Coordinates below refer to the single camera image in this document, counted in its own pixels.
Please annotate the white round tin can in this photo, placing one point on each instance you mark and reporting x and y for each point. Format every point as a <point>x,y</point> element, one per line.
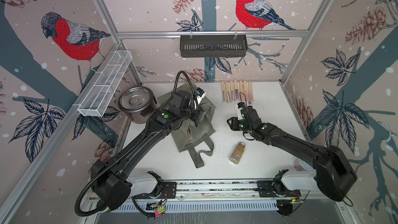
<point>300,165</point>

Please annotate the purple folding fan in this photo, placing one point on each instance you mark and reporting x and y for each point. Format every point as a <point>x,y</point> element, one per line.
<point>236,90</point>

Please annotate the black hanging shelf basket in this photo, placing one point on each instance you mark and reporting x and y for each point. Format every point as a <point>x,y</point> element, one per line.
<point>213,46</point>

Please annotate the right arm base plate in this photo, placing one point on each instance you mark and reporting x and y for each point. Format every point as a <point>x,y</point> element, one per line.
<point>275,189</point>

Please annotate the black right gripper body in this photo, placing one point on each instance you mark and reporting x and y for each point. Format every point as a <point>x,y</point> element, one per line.
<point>241,125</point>

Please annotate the aluminium mounting rail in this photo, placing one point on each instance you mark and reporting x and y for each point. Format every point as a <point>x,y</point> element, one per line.
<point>217,186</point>

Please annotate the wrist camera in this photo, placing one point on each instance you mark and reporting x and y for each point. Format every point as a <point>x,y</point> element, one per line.
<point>241,110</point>
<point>200,94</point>

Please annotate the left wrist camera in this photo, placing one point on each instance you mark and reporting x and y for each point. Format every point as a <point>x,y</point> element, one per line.
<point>200,94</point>

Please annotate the pink circuit board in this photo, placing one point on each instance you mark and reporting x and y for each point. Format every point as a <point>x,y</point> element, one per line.
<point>155,210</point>

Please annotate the olive green tote bag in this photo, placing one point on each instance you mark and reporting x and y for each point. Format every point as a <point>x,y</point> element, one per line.
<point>201,132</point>

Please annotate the glass spice jar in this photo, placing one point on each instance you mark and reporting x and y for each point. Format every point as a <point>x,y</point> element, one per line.
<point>237,154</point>

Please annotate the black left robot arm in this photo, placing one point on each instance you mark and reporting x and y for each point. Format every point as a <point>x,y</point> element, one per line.
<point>111,180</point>

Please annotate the grey white folding fan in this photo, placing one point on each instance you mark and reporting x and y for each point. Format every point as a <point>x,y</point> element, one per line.
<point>189,134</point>

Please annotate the white wire mesh basket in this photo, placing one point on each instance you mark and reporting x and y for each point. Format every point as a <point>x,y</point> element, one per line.
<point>101,93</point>

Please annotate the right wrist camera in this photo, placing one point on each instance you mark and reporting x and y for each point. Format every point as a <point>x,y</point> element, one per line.
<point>241,110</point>

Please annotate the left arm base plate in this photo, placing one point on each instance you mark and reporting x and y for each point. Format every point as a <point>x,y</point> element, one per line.
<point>166,191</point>

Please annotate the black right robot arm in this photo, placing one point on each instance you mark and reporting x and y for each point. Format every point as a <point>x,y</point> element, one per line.
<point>333,176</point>

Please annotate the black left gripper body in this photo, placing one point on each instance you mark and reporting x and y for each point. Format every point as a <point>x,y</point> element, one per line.
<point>194,114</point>

